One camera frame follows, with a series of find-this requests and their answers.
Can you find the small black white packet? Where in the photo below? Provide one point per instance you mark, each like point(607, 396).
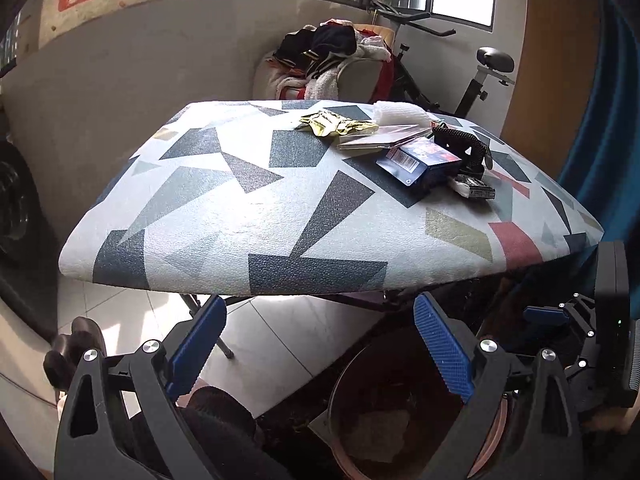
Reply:
point(475, 189)

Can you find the window with patterned grille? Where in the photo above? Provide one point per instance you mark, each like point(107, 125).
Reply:
point(10, 45)

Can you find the black exercise bike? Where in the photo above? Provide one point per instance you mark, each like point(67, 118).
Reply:
point(495, 59)

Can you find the dark fuzzy cloth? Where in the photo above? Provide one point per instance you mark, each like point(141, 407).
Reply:
point(220, 425)

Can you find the beige chair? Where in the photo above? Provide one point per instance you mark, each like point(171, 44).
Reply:
point(362, 77)

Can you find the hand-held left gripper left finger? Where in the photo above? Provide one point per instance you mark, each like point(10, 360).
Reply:
point(195, 347)

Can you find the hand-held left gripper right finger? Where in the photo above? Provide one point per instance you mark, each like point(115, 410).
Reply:
point(445, 347)

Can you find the brown round trash bin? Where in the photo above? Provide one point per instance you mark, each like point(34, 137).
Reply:
point(380, 435)

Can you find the table with geometric patterned cover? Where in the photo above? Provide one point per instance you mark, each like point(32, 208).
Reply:
point(225, 220)

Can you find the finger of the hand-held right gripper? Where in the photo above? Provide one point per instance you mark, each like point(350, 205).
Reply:
point(542, 315)
point(582, 375)

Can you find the clear plastic packet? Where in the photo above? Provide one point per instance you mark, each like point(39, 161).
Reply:
point(380, 140)

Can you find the wooden door panel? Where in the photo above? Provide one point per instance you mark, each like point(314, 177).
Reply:
point(550, 85)

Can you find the black netted object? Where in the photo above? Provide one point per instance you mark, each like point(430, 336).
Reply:
point(460, 140)

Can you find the yellow wrapper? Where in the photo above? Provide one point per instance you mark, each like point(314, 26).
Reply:
point(325, 122)

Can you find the pile of clothes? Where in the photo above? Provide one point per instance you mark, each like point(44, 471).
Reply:
point(330, 42)

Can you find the blue curtain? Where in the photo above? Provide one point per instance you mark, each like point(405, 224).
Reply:
point(610, 160)

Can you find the brown rounded object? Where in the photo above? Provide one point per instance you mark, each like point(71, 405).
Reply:
point(75, 345)

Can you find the blue cardboard box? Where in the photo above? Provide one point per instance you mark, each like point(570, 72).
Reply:
point(425, 165)

